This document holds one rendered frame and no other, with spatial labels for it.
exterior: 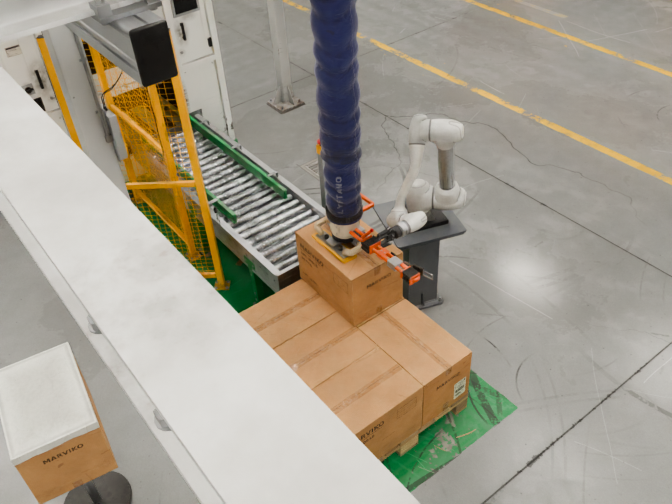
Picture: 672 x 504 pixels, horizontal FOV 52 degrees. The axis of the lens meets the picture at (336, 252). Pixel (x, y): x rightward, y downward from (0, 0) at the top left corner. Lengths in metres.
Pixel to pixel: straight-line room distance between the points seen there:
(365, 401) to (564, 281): 2.21
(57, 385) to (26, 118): 2.74
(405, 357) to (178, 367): 3.54
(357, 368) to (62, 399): 1.62
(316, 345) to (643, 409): 2.12
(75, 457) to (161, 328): 3.02
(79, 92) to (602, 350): 3.75
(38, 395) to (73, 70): 1.75
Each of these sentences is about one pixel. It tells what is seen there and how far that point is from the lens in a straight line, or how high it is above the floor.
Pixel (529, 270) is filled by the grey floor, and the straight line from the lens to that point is 5.63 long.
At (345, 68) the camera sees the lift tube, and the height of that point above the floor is 2.16.
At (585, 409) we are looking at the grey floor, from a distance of 4.80.
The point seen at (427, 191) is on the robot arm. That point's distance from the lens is 4.65.
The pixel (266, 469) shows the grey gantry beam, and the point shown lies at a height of 3.22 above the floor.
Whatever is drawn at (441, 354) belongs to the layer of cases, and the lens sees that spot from 4.21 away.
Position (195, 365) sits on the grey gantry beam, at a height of 3.22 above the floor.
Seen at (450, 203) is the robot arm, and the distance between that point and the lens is 4.63.
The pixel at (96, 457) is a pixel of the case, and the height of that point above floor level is 0.77.
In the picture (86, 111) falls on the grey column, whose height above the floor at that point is 1.83.
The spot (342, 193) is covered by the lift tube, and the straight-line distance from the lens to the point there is 3.99.
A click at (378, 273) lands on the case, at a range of 4.20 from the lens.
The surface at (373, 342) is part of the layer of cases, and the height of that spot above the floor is 0.54.
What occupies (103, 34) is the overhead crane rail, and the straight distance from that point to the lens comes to 1.61.
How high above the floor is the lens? 3.73
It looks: 41 degrees down
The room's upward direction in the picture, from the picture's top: 4 degrees counter-clockwise
